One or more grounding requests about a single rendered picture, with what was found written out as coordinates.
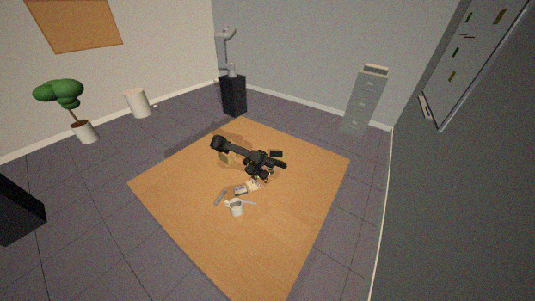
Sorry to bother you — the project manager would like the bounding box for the cream paper card taped to bench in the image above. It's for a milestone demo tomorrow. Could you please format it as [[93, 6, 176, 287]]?
[[246, 179, 260, 193]]

